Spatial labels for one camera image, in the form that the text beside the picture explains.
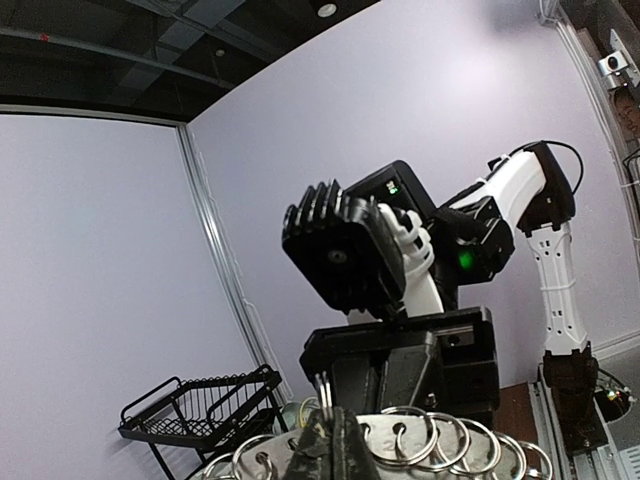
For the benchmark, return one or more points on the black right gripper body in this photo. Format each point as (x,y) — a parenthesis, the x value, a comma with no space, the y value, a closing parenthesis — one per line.
(444,362)

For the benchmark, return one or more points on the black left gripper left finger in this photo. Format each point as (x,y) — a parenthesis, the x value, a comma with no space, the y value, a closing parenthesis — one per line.
(313,457)

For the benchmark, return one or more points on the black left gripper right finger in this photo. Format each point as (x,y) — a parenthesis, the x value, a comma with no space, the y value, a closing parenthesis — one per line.
(352,459)

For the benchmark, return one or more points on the metal disc with key rings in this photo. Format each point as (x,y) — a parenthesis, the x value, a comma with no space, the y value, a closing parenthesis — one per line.
(406,442)

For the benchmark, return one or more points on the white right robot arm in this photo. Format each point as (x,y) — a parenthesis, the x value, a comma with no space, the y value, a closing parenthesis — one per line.
(526,192)

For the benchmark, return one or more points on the yellow flower plate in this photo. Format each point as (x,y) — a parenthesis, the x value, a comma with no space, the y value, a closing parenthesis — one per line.
(306,408)

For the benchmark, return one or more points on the right aluminium frame post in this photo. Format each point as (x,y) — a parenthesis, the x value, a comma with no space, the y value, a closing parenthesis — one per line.
(229,274)

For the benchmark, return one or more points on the black wire dish rack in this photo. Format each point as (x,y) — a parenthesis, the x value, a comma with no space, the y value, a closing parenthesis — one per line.
(209,415)

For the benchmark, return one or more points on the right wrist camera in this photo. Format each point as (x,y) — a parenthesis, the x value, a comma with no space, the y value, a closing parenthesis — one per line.
(363,255)

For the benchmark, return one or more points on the aluminium front rail base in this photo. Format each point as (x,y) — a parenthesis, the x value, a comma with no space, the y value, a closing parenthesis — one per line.
(587,451)

